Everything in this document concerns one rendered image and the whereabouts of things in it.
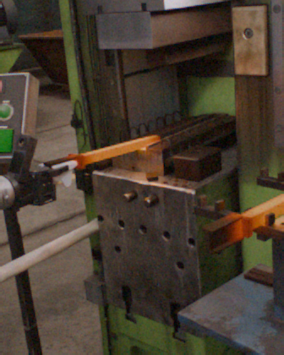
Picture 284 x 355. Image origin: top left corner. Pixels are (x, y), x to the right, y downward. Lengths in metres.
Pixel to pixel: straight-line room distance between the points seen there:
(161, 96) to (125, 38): 0.44
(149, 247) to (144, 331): 0.31
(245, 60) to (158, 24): 0.25
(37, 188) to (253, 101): 0.61
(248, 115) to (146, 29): 0.36
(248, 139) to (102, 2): 0.55
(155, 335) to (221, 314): 0.57
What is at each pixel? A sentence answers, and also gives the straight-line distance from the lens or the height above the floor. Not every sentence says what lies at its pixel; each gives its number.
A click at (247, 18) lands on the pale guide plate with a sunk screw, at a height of 1.33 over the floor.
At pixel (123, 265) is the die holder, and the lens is 1.80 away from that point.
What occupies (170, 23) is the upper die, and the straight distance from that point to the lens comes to 1.62.
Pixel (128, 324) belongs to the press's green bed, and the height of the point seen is 0.41.
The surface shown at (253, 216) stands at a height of 1.02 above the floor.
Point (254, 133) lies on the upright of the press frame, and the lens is 1.60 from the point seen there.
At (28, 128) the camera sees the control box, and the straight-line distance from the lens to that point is 1.89.
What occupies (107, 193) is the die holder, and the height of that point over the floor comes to 0.86.
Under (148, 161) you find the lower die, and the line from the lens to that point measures 1.66.
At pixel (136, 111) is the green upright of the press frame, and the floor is 1.04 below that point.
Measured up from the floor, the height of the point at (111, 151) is 1.02.
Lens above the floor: 1.43
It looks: 18 degrees down
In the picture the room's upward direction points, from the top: 6 degrees counter-clockwise
